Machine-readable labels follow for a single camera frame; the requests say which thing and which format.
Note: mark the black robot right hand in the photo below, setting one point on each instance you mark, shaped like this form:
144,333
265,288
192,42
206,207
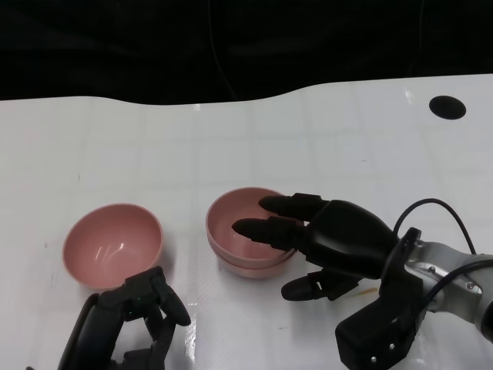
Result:
346,239

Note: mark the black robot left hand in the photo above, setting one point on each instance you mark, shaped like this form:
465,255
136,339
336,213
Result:
104,327

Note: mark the pink plastic bowl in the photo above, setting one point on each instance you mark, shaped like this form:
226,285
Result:
227,216
250,273
111,239

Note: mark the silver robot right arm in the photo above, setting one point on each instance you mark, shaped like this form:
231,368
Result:
454,270

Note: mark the orange sliver mark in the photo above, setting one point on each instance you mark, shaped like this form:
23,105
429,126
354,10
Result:
367,291

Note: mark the black round table grommet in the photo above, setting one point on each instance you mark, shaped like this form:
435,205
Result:
447,108

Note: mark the black backdrop cloth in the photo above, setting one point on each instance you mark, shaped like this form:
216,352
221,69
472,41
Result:
115,46

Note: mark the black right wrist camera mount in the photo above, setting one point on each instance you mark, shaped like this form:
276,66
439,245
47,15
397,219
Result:
377,327

